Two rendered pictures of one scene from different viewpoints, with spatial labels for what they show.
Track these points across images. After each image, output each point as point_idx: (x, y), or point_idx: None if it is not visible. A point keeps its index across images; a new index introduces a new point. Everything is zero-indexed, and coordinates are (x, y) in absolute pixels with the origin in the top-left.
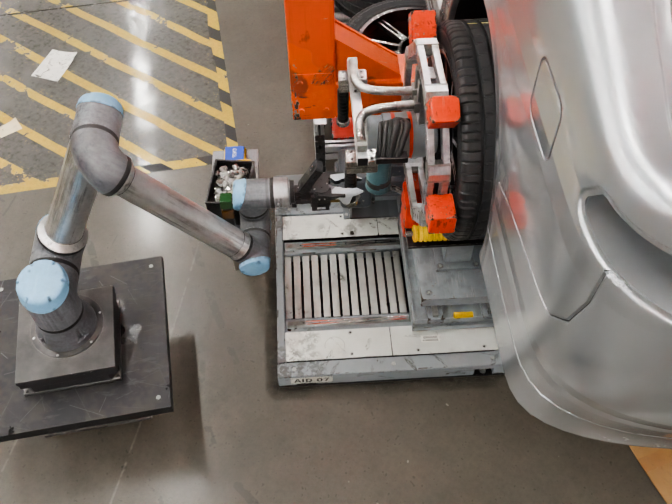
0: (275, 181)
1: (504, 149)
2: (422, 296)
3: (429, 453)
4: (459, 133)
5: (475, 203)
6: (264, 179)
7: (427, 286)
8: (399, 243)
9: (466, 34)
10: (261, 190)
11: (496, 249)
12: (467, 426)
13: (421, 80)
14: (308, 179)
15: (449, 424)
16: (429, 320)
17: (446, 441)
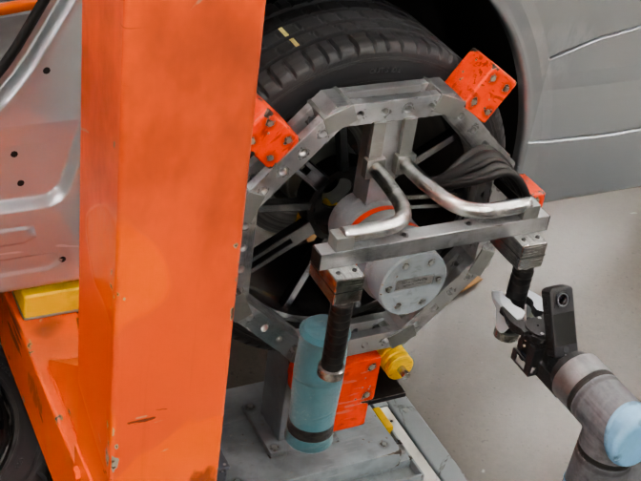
0: (593, 367)
1: (557, 8)
2: (395, 450)
3: (563, 478)
4: None
5: None
6: (598, 385)
7: (373, 448)
8: None
9: (341, 36)
10: (621, 384)
11: (574, 121)
12: (500, 446)
13: (412, 113)
14: (574, 313)
15: (509, 464)
16: (411, 457)
17: (535, 464)
